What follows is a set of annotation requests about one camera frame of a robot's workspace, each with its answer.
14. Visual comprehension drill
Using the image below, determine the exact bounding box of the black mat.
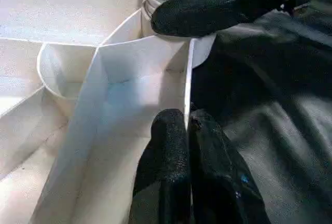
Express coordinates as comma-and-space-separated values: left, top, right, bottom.
0, 0, 332, 224

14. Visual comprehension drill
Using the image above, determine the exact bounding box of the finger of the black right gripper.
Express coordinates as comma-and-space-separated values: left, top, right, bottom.
150, 0, 260, 38

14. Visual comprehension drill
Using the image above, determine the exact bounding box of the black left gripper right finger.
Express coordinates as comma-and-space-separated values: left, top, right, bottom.
188, 108, 272, 224

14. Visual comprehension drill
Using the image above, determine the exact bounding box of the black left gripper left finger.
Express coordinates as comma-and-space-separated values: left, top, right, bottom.
129, 108, 192, 224

